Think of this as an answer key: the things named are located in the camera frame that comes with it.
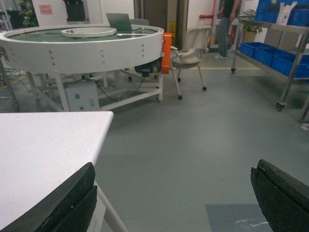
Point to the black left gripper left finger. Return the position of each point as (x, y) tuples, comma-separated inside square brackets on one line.
[(68, 208)]

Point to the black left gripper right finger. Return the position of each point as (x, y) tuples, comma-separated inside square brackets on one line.
[(284, 200)]

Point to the white control box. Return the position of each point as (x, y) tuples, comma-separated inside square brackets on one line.
[(83, 96)]

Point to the steel wheeled shelf cart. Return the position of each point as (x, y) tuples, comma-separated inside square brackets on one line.
[(292, 39)]

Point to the blue crate on cart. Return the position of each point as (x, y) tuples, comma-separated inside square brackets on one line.
[(283, 62), (266, 55), (249, 48)]

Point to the white round rotary table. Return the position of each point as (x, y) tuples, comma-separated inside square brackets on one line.
[(44, 50)]

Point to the potted green plant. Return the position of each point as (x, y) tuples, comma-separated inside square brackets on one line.
[(249, 30)]

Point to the white office chair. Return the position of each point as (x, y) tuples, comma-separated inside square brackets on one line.
[(195, 44)]

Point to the orange motor cover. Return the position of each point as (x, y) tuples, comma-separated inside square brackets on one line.
[(167, 53)]

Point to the person in dark clothes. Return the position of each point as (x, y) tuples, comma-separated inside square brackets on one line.
[(228, 13)]

